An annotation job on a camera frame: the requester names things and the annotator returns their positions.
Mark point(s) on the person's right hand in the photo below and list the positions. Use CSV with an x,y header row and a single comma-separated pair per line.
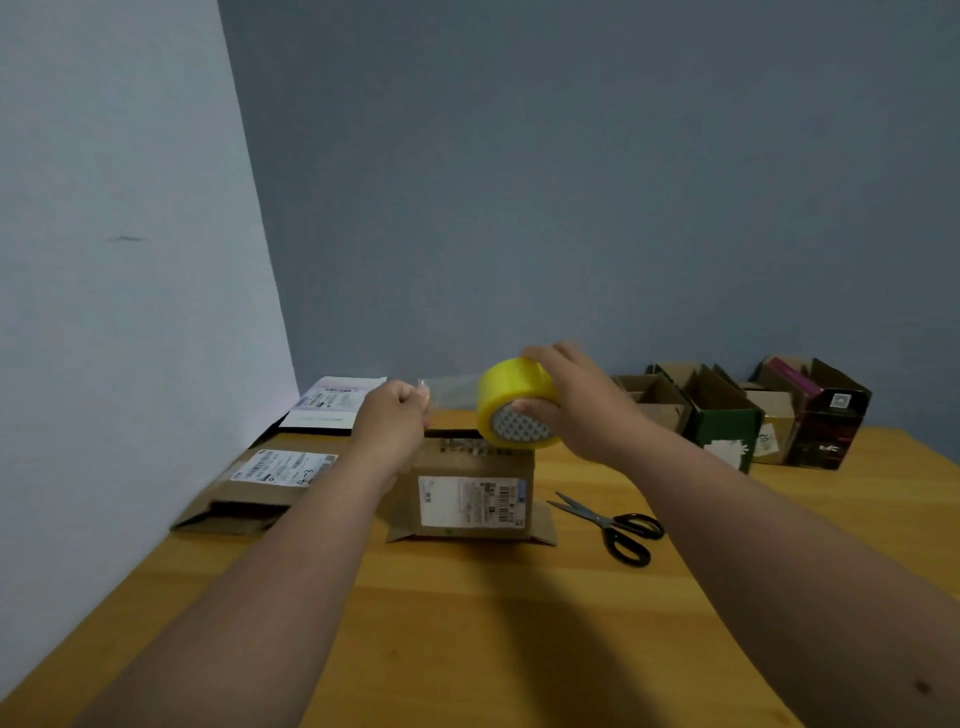
x,y
596,420

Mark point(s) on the person's left hand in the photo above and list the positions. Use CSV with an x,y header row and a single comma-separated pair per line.
x,y
386,427

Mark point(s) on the black box white label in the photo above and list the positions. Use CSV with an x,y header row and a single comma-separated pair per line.
x,y
330,397

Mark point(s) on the brown carton with label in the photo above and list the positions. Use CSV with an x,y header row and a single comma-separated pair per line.
x,y
667,409

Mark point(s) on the yellow tape roll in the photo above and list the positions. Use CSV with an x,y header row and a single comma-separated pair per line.
x,y
510,390

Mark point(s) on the plain brown carton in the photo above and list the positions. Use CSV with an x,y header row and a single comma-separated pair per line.
x,y
472,465

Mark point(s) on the black scissors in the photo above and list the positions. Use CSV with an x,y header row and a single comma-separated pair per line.
x,y
615,525

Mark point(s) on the green box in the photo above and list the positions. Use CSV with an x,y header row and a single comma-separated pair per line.
x,y
724,427

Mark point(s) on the small brown cardboard box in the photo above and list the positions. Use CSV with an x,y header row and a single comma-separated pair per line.
x,y
772,424

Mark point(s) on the pink and black carton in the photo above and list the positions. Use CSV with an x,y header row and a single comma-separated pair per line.
x,y
825,427

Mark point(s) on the person's left forearm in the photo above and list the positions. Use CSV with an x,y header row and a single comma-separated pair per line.
x,y
240,622

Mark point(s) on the person's right forearm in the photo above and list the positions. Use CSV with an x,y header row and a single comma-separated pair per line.
x,y
795,592

